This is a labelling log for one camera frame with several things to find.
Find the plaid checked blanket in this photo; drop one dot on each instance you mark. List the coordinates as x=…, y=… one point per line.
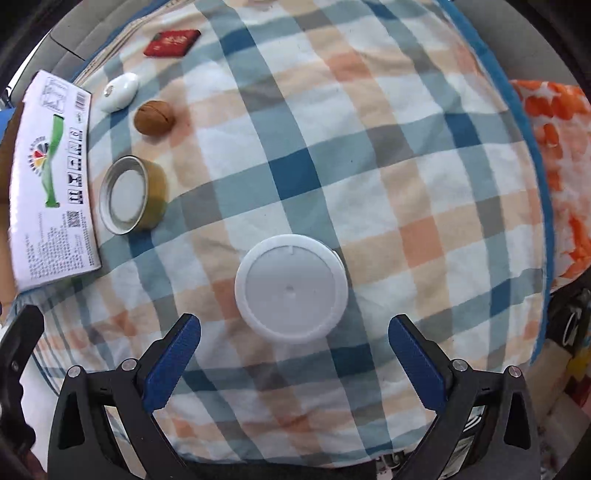
x=346, y=161

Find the gold tin with silver lid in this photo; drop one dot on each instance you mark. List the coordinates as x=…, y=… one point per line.
x=131, y=194

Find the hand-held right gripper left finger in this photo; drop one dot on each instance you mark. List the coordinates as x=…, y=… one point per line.
x=173, y=360

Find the white oval device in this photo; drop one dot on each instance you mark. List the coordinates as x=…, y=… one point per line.
x=120, y=92

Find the orange white cloth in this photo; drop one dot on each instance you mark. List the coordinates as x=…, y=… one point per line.
x=565, y=184

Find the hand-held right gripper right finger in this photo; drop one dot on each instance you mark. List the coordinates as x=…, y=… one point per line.
x=415, y=360

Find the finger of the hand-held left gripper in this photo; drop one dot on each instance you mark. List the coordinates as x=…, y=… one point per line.
x=21, y=341

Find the cardboard box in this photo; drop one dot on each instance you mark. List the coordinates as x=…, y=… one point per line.
x=51, y=184

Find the white lidded jar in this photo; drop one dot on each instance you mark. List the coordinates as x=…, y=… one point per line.
x=291, y=288

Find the brown walnut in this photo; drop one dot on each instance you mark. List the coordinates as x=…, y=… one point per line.
x=154, y=118

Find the red packet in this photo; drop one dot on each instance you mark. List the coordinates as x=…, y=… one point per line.
x=172, y=42

